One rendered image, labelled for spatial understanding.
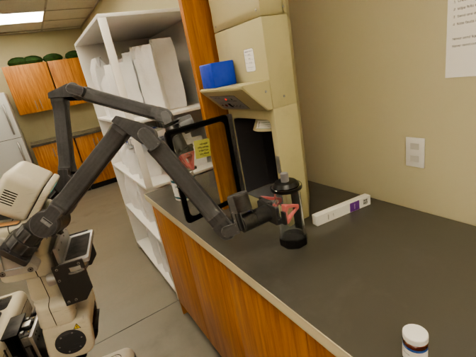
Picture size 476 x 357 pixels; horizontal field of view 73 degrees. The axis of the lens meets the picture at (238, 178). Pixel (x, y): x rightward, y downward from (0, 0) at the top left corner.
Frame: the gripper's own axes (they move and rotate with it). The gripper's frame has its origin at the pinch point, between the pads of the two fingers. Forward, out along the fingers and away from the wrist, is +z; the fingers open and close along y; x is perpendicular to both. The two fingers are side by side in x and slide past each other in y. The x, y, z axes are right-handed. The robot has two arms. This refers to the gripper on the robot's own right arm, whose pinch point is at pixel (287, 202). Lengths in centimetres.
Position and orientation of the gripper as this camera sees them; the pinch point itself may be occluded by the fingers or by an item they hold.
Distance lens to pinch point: 114.0
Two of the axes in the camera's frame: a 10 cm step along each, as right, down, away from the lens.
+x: 1.7, 9.3, 3.2
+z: 8.3, -3.1, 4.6
